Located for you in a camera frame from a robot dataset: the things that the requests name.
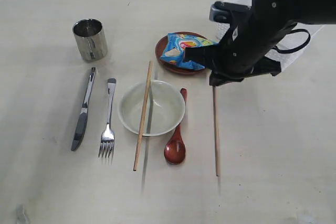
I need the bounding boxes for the stainless steel knife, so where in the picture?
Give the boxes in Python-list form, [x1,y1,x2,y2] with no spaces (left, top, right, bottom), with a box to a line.
[71,67,97,152]

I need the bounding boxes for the red-brown wooden spoon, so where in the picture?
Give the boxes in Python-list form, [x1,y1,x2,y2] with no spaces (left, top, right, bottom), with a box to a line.
[164,88,188,166]

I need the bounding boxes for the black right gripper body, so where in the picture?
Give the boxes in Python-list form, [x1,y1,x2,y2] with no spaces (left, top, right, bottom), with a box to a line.
[183,16,297,78]

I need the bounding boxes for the stainless steel spoon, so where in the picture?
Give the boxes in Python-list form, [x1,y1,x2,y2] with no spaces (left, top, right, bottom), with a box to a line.
[98,78,117,158]

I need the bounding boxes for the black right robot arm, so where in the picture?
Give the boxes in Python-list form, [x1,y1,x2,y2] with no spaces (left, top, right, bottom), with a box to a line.
[183,0,335,87]

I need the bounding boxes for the blue snack bag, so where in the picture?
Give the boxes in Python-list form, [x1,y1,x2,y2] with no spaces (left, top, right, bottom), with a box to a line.
[160,33,216,71]

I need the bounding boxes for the wooden chopstick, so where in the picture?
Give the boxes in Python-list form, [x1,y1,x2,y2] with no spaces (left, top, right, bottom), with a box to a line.
[212,86,220,177]
[133,61,153,171]

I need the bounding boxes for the cream ceramic bowl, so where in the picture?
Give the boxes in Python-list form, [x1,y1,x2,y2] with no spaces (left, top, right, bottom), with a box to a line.
[118,80,185,137]

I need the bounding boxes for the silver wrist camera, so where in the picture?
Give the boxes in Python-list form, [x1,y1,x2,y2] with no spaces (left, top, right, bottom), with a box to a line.
[209,1,250,25]

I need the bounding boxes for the stainless steel cup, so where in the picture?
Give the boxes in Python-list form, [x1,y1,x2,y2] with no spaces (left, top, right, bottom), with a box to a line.
[72,18,108,62]

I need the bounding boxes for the white plastic woven basket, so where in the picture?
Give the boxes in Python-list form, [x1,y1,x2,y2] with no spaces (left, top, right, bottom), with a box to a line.
[215,0,324,70]

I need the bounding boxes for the red-brown wooden bowl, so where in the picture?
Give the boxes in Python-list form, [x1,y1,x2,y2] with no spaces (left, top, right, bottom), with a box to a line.
[155,31,205,76]

